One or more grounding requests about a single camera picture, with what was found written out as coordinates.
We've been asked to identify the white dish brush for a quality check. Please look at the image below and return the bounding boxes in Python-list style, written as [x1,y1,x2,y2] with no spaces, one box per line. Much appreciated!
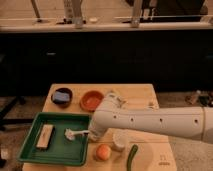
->
[64,129,89,141]

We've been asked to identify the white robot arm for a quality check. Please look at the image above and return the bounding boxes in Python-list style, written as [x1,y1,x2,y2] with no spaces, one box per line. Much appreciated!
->
[88,92,213,144]

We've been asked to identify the green plastic tray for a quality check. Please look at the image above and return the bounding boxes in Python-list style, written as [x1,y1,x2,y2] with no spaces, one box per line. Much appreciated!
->
[18,112,90,166]

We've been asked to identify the orange bowl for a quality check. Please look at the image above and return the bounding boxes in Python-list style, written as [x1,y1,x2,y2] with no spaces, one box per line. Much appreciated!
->
[80,90,104,112]

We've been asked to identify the dark bowl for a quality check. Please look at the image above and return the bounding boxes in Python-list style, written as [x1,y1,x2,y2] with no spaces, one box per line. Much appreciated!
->
[51,88,73,108]

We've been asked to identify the blue sponge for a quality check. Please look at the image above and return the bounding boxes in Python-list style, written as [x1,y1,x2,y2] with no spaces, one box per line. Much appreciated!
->
[52,91,70,102]

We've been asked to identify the white plastic cup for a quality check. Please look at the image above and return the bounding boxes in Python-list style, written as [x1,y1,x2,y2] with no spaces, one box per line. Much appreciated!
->
[112,132,128,151]

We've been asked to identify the orange fruit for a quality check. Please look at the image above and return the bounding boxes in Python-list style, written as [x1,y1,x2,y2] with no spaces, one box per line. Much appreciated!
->
[95,144,111,161]

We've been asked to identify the green cucumber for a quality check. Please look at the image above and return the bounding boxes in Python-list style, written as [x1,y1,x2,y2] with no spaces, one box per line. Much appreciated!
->
[126,144,138,171]

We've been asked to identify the wooden block eraser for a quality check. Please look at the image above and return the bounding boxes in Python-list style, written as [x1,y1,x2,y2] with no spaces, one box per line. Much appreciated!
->
[36,124,54,149]

